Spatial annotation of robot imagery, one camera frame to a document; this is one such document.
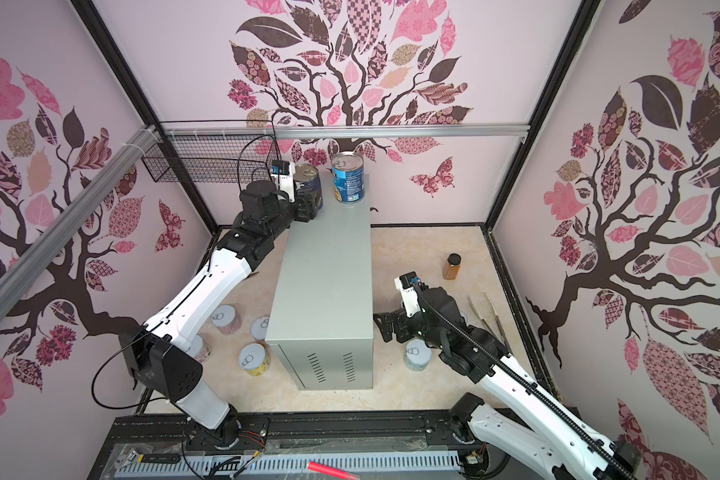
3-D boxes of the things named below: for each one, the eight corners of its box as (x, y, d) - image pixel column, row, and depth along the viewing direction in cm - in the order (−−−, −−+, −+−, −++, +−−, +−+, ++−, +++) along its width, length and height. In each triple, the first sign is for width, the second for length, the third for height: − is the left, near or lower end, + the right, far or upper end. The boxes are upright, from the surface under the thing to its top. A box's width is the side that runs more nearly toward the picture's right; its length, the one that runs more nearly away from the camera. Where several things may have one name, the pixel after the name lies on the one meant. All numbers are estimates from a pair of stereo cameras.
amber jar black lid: (444, 281, 105) (450, 264, 97) (442, 270, 108) (448, 253, 100) (456, 281, 105) (463, 264, 97) (453, 270, 108) (460, 253, 100)
